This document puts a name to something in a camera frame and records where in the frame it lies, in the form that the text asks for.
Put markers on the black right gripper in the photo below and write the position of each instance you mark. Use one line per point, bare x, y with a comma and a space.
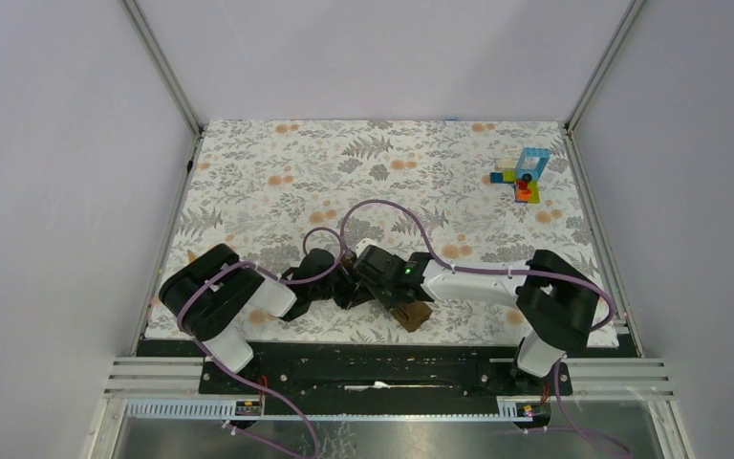
386, 302

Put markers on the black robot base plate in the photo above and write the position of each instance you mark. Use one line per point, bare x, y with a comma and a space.
372, 379

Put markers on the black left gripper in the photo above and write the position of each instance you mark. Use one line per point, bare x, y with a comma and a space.
348, 296

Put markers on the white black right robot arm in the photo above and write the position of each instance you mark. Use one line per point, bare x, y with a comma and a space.
558, 301

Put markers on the floral patterned table mat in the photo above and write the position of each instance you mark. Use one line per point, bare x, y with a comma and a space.
272, 188

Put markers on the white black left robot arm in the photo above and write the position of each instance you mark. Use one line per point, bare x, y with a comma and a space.
210, 292

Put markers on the colourful toy block structure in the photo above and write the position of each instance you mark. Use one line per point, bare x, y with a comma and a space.
521, 169

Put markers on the brown cloth napkin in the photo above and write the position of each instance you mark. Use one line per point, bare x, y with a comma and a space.
411, 316

